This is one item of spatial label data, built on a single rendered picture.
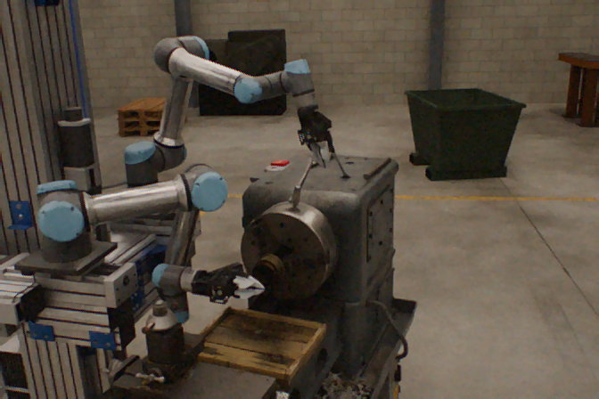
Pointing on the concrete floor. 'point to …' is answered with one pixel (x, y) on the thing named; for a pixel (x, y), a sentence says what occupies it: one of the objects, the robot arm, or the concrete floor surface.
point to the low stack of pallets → (141, 116)
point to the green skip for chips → (462, 132)
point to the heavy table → (582, 88)
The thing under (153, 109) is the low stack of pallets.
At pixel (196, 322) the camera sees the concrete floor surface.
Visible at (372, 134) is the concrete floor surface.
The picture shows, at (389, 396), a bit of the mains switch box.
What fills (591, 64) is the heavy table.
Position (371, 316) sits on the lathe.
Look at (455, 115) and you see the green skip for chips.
